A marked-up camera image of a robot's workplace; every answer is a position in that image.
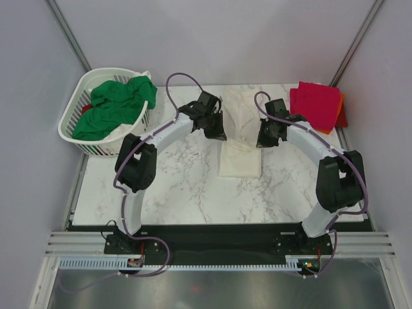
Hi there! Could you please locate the cream white t shirt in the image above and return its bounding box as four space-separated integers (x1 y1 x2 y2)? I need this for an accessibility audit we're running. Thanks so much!
218 86 262 178

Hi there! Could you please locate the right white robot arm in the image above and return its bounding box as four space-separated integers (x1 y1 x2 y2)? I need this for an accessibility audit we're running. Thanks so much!
255 99 368 254

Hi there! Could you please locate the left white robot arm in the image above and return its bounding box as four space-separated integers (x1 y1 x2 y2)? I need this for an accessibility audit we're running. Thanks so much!
104 91 227 254

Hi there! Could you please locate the folded magenta t shirt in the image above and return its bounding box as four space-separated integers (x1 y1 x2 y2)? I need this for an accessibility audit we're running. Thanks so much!
290 82 341 128

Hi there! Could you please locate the folded dark red t shirt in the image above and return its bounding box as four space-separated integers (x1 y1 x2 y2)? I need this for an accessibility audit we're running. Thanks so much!
335 103 348 128

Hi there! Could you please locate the white cloth in basket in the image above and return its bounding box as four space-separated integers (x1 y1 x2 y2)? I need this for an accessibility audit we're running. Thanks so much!
103 124 135 142

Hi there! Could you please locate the folded orange t shirt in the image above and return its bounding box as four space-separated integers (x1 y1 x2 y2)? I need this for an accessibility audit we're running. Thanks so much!
314 93 345 135

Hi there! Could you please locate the green t shirt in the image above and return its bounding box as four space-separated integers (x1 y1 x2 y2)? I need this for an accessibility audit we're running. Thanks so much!
71 76 157 141

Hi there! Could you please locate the red t shirt in basket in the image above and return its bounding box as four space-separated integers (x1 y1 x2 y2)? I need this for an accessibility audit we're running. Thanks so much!
81 104 93 114

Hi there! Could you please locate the white plastic laundry basket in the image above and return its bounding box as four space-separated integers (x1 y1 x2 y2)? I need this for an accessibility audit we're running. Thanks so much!
58 68 151 157

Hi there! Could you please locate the right corner metal profile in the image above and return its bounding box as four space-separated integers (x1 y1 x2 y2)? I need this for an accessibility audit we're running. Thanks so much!
329 0 386 87

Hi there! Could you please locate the corner metal profile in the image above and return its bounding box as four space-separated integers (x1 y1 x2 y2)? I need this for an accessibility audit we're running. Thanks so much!
44 0 92 71
329 0 386 87

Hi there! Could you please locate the left corner metal profile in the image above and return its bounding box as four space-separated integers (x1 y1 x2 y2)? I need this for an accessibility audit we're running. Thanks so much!
44 0 92 71

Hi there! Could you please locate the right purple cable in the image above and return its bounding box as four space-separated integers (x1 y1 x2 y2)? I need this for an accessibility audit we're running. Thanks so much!
254 91 370 280

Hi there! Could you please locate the purple cable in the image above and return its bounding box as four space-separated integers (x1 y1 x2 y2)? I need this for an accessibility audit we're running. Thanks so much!
53 72 204 295
254 91 370 280

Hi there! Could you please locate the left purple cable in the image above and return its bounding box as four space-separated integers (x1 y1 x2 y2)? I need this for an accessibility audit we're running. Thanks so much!
53 72 204 295

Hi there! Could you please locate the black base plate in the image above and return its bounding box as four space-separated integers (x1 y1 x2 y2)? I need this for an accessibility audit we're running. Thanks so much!
66 221 335 267

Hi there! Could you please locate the white slotted cable duct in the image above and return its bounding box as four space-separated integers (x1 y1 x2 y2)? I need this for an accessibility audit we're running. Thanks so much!
59 256 321 272

